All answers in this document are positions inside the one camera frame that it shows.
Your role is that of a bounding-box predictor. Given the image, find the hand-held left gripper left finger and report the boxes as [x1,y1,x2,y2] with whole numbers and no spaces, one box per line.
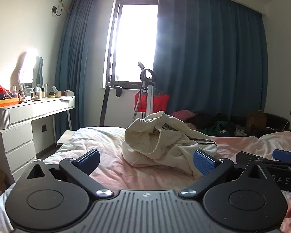
[25,149,114,198]

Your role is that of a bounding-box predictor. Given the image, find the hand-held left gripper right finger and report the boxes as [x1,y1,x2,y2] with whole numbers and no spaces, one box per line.
[179,149,268,198]

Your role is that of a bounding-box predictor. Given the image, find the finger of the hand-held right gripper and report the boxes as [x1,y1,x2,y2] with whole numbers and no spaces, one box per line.
[236,151,269,165]
[272,149,291,163]

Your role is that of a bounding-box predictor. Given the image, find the cream white sweatshirt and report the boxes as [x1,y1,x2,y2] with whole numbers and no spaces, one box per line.
[121,111,219,180]

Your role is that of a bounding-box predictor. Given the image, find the pile of colourful clothes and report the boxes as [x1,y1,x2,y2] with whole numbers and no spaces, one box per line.
[229,113,291,139]

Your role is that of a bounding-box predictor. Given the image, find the black clothes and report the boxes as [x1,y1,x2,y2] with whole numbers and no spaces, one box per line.
[185,112,236,133]

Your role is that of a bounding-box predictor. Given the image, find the person's right hand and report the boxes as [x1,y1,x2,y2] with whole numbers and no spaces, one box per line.
[280,205,291,233]

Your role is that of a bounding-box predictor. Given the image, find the white patterned garment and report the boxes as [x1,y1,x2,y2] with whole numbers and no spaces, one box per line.
[234,126,247,137]

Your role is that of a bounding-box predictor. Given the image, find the white floor appliance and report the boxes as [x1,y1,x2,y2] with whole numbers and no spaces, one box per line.
[56,130,78,147]

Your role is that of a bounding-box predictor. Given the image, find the brown paper bag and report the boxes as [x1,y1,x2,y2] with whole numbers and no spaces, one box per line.
[246,110,267,133]

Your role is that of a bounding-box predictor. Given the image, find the green garment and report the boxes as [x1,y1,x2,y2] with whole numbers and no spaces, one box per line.
[201,121,230,135]

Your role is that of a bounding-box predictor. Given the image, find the pink garment in pile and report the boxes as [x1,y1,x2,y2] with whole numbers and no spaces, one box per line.
[171,110,197,121]

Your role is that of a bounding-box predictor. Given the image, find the black stick vacuum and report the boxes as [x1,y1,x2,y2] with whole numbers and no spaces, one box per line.
[99,61,124,127]

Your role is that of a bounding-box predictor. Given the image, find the white drawer chest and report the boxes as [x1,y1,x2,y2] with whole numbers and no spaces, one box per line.
[0,121,37,182]

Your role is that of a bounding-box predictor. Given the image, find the white dressing table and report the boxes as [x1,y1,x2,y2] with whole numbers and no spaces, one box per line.
[0,96,75,148]

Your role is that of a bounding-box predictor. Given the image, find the red bag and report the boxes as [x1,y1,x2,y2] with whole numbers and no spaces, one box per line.
[134,91,170,113]

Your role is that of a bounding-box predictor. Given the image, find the row of cosmetic bottles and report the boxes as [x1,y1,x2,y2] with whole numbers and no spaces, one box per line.
[29,83,62,100]

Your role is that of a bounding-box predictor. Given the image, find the orange tray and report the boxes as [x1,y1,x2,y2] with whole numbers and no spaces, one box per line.
[0,98,20,108]

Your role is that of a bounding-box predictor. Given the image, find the wavy white mirror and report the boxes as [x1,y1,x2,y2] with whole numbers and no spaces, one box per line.
[18,52,44,97]

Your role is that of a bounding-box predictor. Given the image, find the narrow blue curtain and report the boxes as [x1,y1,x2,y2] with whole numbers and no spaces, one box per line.
[54,0,115,136]

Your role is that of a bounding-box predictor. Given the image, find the wide blue curtain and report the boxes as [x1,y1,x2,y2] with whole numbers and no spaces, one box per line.
[152,0,268,127]

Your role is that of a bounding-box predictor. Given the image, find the bright window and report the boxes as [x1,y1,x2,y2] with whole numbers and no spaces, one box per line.
[103,0,159,89]

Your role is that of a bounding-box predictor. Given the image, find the white cable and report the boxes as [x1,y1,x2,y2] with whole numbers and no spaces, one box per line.
[263,120,290,133]

